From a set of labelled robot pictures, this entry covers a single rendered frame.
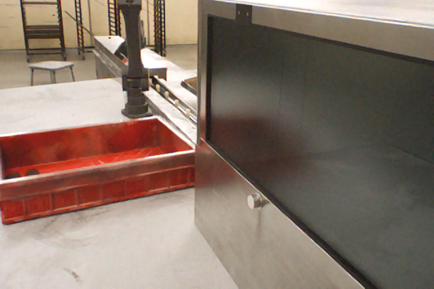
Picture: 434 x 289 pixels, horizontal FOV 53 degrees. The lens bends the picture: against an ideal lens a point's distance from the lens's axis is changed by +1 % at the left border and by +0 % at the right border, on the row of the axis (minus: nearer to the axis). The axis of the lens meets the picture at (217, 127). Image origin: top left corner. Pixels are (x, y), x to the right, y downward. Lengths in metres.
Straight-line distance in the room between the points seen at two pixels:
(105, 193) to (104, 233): 0.13
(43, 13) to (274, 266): 8.14
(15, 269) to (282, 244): 0.51
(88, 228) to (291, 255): 0.51
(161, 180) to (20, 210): 0.32
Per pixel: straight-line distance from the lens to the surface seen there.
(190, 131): 1.41
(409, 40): 0.40
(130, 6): 1.46
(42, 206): 1.05
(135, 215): 1.02
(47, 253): 0.94
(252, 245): 0.72
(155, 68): 2.15
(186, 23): 9.12
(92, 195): 1.06
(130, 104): 1.70
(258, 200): 0.64
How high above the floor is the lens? 1.33
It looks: 19 degrees down
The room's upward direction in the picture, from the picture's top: 2 degrees clockwise
